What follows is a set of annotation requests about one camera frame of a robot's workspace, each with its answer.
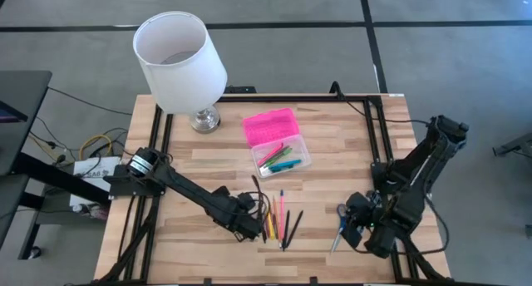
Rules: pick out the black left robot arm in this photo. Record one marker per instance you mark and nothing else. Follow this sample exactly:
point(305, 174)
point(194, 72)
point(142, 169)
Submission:
point(187, 190)

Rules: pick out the black pen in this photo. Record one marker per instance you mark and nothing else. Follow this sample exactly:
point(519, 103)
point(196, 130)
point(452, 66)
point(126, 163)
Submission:
point(296, 224)
point(286, 232)

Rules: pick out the grey chair base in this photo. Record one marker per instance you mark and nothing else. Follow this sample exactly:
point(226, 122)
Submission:
point(515, 146)

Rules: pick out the colourful plastic bag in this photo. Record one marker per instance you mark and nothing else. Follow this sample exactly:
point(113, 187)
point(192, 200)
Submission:
point(97, 212)

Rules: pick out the white cardboard box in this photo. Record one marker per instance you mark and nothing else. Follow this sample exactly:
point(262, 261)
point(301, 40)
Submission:
point(89, 182)

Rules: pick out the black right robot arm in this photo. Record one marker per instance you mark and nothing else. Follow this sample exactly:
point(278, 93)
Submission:
point(420, 169)

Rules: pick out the teal blue pen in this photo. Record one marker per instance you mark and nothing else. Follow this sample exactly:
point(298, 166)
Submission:
point(287, 165)

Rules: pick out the yellow highlighter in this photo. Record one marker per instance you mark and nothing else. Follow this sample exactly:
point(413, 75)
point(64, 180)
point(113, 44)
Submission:
point(271, 230)

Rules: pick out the black marker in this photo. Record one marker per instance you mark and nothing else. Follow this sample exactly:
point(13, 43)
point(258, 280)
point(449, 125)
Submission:
point(264, 238)

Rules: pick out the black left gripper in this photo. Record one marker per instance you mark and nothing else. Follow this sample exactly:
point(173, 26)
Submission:
point(237, 213)

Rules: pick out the black mount block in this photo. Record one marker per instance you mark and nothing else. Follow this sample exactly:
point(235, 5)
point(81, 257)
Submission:
point(240, 90)

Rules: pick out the red crayon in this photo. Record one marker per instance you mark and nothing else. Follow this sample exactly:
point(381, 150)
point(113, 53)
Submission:
point(267, 227)

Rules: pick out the white shade silver table lamp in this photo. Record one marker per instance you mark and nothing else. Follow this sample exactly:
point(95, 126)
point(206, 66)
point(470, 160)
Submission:
point(178, 70)

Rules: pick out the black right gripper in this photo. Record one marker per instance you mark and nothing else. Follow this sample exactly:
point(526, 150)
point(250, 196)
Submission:
point(359, 207)

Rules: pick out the black desk leg frame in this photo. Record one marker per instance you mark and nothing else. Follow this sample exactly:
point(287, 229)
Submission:
point(62, 180)

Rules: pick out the clear supply box pink lid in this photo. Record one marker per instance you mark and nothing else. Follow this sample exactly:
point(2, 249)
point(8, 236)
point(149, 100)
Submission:
point(270, 128)

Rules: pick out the black frame clamp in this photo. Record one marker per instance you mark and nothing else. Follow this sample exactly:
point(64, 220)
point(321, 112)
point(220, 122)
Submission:
point(206, 281)
point(313, 280)

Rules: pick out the dark laptop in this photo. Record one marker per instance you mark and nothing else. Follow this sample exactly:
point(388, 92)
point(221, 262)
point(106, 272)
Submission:
point(10, 113)

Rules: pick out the orange pencil red eraser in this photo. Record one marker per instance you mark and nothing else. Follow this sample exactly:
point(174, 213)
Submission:
point(274, 207)

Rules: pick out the dark green crayon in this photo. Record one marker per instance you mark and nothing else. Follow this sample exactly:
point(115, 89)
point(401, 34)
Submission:
point(276, 233)

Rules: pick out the black desk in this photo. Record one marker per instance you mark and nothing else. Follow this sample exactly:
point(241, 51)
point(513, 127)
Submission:
point(25, 95)

